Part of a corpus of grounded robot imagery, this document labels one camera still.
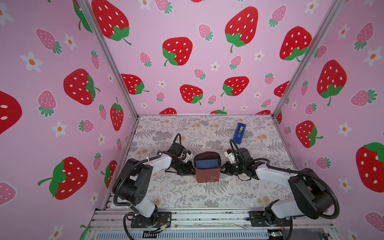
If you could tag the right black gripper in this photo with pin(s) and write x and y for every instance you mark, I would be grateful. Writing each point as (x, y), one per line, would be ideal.
(226, 170)

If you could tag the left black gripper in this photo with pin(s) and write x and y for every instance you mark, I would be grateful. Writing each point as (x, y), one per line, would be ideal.
(188, 170)

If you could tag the blue gift box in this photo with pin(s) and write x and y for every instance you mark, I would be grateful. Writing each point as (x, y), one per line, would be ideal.
(207, 164)

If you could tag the maroon wrapping paper sheet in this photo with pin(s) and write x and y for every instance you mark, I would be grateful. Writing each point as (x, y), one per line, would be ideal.
(211, 175)

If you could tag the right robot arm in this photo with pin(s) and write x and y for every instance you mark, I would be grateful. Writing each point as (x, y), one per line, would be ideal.
(312, 197)

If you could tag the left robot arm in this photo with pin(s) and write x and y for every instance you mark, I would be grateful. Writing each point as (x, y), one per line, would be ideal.
(131, 187)

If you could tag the blue tape dispenser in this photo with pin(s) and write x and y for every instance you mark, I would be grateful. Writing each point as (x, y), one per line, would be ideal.
(239, 133)

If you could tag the floral table mat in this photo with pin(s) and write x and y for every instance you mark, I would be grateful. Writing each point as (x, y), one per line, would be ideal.
(211, 133)

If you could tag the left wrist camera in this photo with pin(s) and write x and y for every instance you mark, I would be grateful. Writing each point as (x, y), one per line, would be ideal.
(186, 156)

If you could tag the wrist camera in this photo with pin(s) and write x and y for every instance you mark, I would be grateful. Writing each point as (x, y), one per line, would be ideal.
(186, 156)
(231, 156)

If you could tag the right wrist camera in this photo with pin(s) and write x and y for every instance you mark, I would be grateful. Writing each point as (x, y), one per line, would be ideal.
(231, 156)

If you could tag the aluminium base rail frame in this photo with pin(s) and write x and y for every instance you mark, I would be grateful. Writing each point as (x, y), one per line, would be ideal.
(210, 224)

